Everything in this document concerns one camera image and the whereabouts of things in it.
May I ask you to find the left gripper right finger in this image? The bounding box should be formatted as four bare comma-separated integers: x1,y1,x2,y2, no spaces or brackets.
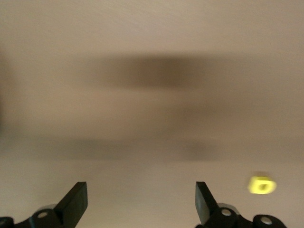
195,181,253,228

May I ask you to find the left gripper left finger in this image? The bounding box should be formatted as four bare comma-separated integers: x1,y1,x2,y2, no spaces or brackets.
29,181,89,228

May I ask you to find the yellow foam letter a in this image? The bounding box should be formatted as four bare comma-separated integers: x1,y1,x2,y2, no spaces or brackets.
247,175,277,194

